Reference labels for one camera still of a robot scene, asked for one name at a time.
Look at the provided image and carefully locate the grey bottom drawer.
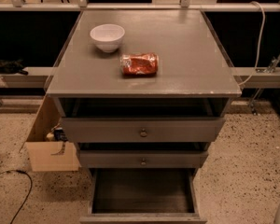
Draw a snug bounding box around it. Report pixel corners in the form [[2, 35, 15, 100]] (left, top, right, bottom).
[[79, 169, 206, 224]]

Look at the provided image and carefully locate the grey drawer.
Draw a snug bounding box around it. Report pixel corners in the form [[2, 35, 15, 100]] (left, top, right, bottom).
[[61, 118, 225, 143], [79, 169, 206, 224], [79, 150, 208, 168]]

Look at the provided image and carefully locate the grey drawer cabinet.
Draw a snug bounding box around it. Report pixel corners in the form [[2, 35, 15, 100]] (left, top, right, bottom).
[[47, 9, 241, 158]]

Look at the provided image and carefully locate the grey top drawer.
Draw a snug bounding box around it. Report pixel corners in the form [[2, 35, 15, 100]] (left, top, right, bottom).
[[61, 118, 225, 143]]

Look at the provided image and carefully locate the grey middle drawer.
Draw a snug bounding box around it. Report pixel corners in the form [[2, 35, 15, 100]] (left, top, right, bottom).
[[79, 150, 208, 168]]

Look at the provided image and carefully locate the crushed orange soda can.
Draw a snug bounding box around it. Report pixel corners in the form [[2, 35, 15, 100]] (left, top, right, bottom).
[[120, 53, 159, 76]]

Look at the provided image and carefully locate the white ceramic bowl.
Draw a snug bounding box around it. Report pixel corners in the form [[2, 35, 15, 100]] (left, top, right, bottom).
[[90, 24, 125, 53]]

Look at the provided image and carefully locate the wooden box on floor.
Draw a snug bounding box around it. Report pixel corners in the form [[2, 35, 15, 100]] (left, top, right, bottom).
[[25, 96, 80, 172]]

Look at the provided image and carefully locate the black object on ledge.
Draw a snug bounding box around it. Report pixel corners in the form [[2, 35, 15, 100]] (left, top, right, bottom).
[[0, 60, 28, 76]]

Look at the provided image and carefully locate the black floor cable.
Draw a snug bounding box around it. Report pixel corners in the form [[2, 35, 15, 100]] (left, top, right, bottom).
[[0, 169, 34, 224]]

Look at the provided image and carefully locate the white hanging cable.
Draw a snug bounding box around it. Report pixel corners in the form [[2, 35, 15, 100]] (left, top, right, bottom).
[[238, 1, 267, 87]]

